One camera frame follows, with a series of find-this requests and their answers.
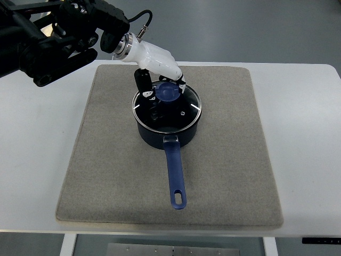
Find metal plate under table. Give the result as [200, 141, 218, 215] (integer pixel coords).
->
[106, 243, 240, 256]

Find black table control panel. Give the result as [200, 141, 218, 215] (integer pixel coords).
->
[302, 237, 341, 245]

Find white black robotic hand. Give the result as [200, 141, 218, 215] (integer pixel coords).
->
[114, 33, 186, 102]

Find white table leg frame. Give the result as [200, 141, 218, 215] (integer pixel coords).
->
[59, 234, 77, 256]

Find beige felt mat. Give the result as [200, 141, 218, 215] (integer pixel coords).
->
[55, 65, 283, 230]

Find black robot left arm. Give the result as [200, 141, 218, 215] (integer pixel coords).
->
[1, 1, 152, 87]

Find dark blue saucepan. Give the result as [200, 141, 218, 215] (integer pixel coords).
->
[137, 122, 198, 210]

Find glass pot lid blue knob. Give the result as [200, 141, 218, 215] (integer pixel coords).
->
[132, 81, 202, 134]

